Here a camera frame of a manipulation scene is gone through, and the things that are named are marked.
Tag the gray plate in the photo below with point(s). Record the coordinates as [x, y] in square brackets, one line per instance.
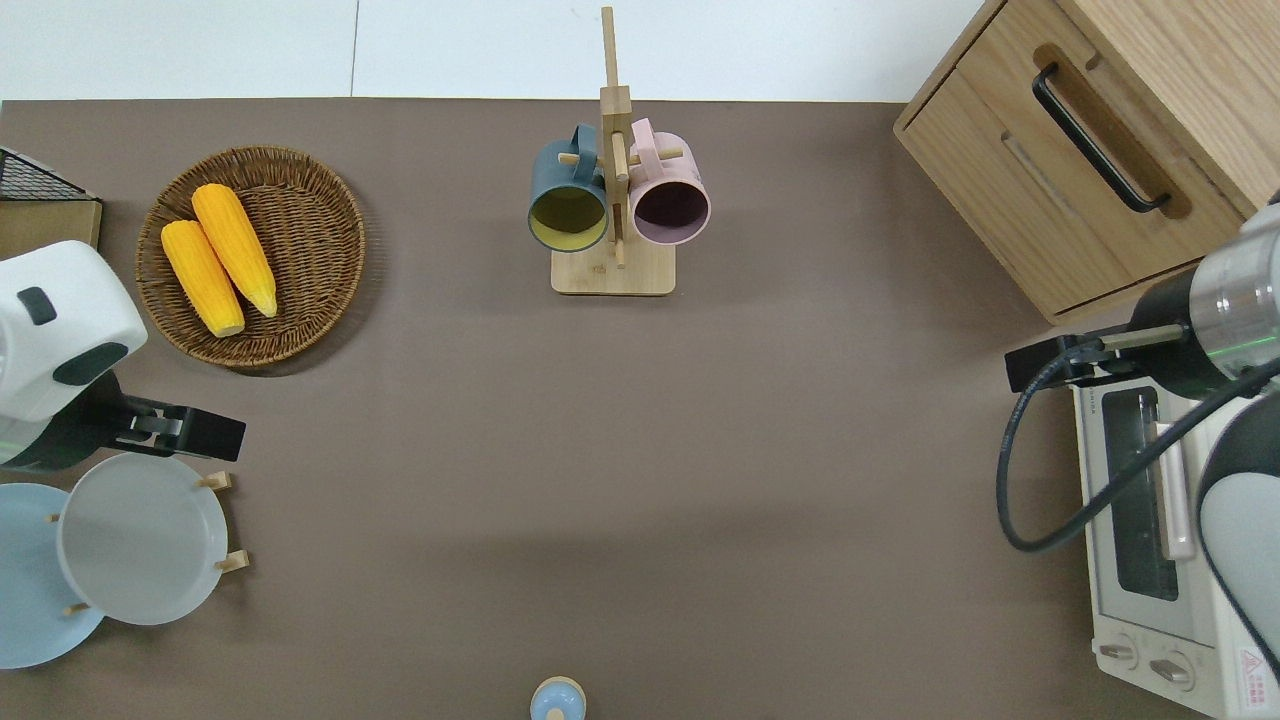
[140, 540]

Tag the wooden plate rack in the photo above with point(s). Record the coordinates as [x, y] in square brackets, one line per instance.
[232, 561]

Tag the wooden mug tree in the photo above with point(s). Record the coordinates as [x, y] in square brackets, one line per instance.
[612, 270]

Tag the wooden drawer cabinet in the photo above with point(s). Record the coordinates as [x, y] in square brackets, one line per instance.
[1080, 150]

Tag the blue wooden call bell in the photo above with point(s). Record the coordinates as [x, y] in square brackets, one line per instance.
[557, 700]

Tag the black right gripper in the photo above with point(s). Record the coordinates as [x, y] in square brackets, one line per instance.
[1060, 362]

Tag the white toaster oven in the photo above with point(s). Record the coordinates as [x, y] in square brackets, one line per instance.
[1150, 560]

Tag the yellow corn cob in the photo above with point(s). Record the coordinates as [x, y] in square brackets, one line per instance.
[236, 245]
[203, 278]

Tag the pink mug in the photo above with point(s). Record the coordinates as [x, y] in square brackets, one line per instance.
[668, 200]

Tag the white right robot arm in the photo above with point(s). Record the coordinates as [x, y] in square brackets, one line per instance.
[1240, 500]

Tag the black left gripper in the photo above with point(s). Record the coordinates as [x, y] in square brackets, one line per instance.
[205, 432]

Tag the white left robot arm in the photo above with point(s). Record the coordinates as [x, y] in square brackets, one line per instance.
[55, 320]

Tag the brown table mat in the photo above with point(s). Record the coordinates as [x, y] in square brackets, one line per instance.
[700, 450]

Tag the light blue plate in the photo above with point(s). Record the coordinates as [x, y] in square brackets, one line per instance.
[30, 590]

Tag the brown wicker basket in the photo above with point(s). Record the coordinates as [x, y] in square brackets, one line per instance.
[310, 250]

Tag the dark blue mug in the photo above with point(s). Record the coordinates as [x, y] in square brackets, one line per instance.
[566, 205]

